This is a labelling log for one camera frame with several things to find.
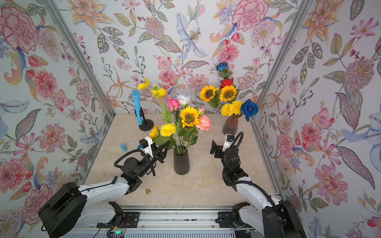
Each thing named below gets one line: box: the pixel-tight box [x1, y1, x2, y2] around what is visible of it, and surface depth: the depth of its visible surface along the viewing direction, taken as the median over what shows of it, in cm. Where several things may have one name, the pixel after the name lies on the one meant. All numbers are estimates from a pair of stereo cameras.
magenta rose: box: [168, 98, 181, 113], surface depth 65 cm
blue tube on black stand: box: [131, 89, 154, 131], surface depth 100 cm
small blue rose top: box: [216, 61, 229, 72], surface depth 90 cm
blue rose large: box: [241, 98, 259, 122], surface depth 65 cm
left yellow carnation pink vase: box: [220, 103, 234, 117], surface depth 81 cm
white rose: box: [174, 93, 192, 106], surface depth 66 cm
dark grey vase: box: [173, 145, 191, 176], surface depth 86 cm
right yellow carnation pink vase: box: [231, 100, 244, 115], surface depth 76 cm
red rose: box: [219, 78, 234, 90], surface depth 88 cm
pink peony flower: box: [195, 115, 212, 131], surface depth 61 cm
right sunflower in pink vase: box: [219, 85, 238, 102], surface depth 75 cm
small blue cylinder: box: [120, 142, 128, 152], surface depth 101 cm
